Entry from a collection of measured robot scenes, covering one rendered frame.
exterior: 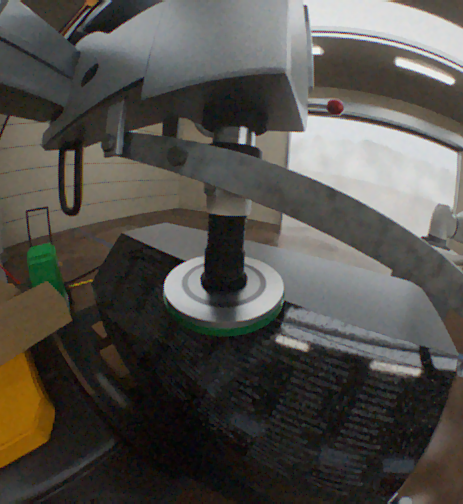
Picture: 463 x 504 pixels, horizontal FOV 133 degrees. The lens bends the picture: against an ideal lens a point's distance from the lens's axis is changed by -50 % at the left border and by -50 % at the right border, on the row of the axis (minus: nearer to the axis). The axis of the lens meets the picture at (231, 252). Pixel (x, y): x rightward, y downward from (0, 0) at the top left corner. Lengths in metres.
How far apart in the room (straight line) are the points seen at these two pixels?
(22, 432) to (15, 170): 4.83
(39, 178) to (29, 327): 4.70
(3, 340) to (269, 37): 0.51
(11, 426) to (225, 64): 0.48
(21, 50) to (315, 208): 0.66
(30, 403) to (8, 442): 0.07
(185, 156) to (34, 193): 4.78
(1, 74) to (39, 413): 0.58
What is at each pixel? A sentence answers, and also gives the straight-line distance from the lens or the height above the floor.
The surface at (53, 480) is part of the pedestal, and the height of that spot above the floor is 0.74.
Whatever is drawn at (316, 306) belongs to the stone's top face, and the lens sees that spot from 0.37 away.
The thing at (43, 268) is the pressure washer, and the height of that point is 0.44.
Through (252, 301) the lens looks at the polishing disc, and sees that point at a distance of 0.31.
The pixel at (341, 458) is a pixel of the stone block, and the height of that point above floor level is 0.67.
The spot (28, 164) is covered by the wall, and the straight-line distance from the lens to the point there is 5.00.
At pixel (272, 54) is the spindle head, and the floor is 1.15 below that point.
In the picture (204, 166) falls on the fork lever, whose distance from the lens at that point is 0.26.
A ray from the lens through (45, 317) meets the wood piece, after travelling 0.39.
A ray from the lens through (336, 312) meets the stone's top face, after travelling 0.37.
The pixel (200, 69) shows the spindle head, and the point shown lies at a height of 1.14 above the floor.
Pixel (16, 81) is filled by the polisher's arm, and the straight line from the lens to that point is 0.58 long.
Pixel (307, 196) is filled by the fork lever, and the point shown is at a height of 1.01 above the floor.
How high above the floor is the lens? 1.01
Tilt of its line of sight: 20 degrees down
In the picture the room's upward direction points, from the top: 5 degrees clockwise
